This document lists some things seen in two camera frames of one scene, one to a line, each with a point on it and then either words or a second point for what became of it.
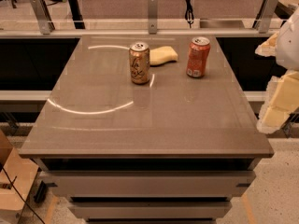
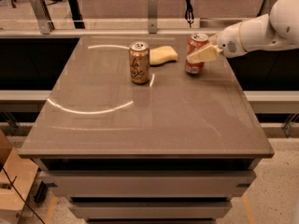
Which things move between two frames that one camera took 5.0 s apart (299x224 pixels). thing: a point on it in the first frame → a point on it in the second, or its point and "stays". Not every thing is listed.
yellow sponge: x=161 y=55 stays
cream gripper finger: x=281 y=101 → x=205 y=54
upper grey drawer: x=151 y=184 stays
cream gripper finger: x=268 y=49 → x=213 y=40
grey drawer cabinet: x=148 y=129 stays
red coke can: x=198 y=52 stays
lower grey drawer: x=151 y=210 stays
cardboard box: x=17 y=176 stays
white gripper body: x=289 y=49 → x=228 y=41
